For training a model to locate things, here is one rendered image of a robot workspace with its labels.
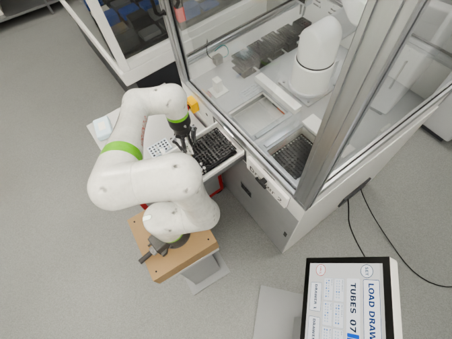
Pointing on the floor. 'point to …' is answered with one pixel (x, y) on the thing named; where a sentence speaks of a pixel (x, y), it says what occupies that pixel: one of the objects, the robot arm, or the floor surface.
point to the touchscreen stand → (278, 314)
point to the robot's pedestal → (204, 272)
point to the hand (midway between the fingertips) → (188, 149)
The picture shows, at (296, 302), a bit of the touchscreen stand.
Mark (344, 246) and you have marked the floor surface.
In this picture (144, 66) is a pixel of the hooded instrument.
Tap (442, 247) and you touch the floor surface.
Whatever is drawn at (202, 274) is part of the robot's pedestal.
